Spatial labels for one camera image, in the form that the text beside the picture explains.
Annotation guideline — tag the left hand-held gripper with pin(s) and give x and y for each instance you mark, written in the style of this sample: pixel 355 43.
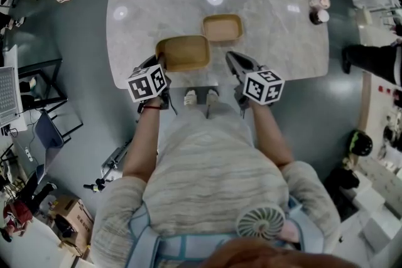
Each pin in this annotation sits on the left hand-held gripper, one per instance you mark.
pixel 146 84

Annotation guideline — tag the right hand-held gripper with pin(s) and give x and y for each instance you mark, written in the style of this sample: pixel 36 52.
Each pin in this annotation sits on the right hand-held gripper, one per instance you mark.
pixel 262 86

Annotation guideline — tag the person's right forearm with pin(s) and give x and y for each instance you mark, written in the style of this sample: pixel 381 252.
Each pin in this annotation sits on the person's right forearm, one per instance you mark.
pixel 270 135

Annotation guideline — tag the person's left forearm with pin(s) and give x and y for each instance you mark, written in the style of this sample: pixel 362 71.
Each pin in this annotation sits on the person's left forearm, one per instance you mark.
pixel 143 144

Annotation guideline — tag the person's right beige shoe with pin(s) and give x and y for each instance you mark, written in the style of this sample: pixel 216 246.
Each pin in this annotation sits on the person's right beige shoe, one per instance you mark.
pixel 212 97

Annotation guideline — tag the person's beige shoe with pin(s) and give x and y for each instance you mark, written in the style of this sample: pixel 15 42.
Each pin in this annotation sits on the person's beige shoe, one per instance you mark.
pixel 212 97
pixel 190 98

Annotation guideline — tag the person's left beige shoe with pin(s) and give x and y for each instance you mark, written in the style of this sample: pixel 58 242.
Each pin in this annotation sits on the person's left beige shoe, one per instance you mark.
pixel 190 98

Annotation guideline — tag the grey marble table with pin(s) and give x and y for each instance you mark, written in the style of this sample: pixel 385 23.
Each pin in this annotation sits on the grey marble table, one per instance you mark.
pixel 163 9

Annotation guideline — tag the dark cup with white lid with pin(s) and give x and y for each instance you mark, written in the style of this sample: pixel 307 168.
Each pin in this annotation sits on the dark cup with white lid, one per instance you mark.
pixel 318 16

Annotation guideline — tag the pink patterned cup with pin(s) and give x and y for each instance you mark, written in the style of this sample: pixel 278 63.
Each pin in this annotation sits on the pink patterned cup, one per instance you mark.
pixel 320 0

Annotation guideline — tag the grey metal stand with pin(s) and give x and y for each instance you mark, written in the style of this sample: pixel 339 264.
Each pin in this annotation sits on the grey metal stand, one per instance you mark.
pixel 114 160

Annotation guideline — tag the person's grey knit outfit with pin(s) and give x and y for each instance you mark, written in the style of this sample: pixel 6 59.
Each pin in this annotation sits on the person's grey knit outfit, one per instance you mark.
pixel 207 172

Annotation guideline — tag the dark blue chair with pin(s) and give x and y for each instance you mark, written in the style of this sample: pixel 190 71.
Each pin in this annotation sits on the dark blue chair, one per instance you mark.
pixel 48 131

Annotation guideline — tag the black helmet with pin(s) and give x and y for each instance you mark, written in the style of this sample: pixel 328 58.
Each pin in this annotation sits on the black helmet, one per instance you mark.
pixel 361 142

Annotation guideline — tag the white perforated appliance box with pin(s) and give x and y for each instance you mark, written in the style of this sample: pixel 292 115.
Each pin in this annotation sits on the white perforated appliance box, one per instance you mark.
pixel 7 94

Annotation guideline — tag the black bag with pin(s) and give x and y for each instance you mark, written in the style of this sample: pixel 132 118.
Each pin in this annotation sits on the black bag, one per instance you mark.
pixel 340 185

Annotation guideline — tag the white power strip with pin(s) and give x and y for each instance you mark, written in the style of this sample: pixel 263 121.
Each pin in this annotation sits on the white power strip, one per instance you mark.
pixel 29 153

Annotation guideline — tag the white neck fan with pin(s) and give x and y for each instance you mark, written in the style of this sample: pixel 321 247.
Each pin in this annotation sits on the white neck fan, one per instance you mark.
pixel 260 222

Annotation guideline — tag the brown cardboard box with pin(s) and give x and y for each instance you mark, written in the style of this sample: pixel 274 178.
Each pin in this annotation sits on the brown cardboard box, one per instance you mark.
pixel 75 213

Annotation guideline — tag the pile of white boxes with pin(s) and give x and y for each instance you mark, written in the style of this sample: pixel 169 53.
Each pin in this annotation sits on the pile of white boxes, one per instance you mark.
pixel 373 197

